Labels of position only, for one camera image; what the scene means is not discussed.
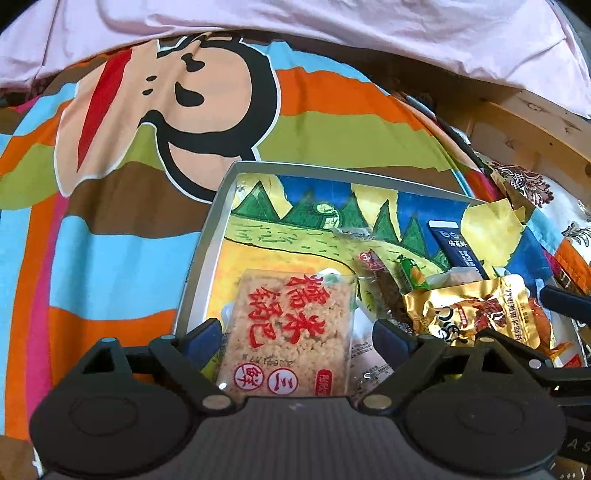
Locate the green yellow snack stick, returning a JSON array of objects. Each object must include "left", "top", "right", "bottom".
[{"left": 396, "top": 255, "right": 432, "bottom": 291}]

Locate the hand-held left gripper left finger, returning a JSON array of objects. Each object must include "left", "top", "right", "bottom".
[{"left": 81, "top": 318, "right": 232, "bottom": 411}]

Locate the metal tray with picture lining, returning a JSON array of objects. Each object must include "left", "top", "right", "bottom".
[{"left": 173, "top": 161, "right": 588, "bottom": 370}]

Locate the rice cracker packet red print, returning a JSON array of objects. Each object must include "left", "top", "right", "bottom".
[{"left": 215, "top": 268, "right": 358, "bottom": 398}]

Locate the white red printed snack packet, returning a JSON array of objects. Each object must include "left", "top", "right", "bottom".
[{"left": 318, "top": 270, "right": 395, "bottom": 394}]

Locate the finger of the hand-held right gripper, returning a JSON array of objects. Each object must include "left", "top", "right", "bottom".
[
  {"left": 524, "top": 359, "right": 591, "bottom": 386},
  {"left": 539, "top": 285, "right": 591, "bottom": 325}
]

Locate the wooden bed frame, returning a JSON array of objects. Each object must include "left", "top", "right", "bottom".
[{"left": 441, "top": 85, "right": 591, "bottom": 185}]

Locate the clear packet of brown snack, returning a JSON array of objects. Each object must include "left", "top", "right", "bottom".
[{"left": 353, "top": 249, "right": 411, "bottom": 326}]

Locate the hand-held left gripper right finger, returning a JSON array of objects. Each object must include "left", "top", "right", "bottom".
[{"left": 361, "top": 319, "right": 522, "bottom": 411}]

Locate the pink bed sheet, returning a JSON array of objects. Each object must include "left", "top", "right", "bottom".
[{"left": 0, "top": 0, "right": 591, "bottom": 118}]

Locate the dark blue snack packet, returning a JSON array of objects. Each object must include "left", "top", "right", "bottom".
[{"left": 427, "top": 219, "right": 490, "bottom": 280}]

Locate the golden orange snack packet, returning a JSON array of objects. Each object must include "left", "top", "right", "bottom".
[{"left": 401, "top": 274, "right": 533, "bottom": 349}]

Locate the colourful printed blanket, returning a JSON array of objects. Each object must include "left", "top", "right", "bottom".
[{"left": 0, "top": 34, "right": 488, "bottom": 468}]

